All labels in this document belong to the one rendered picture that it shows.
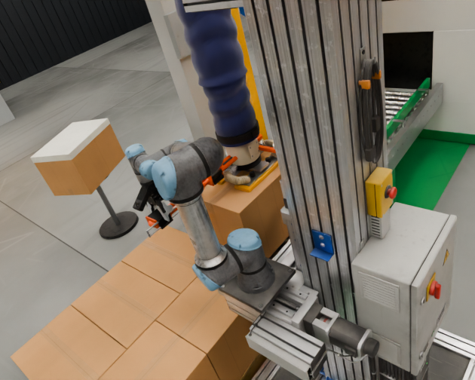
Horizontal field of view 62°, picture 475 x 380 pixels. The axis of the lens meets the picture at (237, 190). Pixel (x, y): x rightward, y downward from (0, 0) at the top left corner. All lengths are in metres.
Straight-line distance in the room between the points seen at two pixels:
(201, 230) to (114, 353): 1.18
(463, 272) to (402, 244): 1.64
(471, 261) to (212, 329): 1.79
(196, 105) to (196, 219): 1.98
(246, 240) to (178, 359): 0.89
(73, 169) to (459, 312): 2.90
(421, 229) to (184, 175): 0.79
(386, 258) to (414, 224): 0.18
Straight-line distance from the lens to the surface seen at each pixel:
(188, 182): 1.15
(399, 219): 1.46
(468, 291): 2.89
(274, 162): 2.12
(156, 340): 2.22
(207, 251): 1.32
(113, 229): 4.07
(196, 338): 2.13
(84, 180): 3.48
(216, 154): 1.17
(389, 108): 3.74
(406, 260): 1.32
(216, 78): 1.83
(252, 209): 1.93
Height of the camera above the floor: 2.19
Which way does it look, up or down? 34 degrees down
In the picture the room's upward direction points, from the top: 17 degrees counter-clockwise
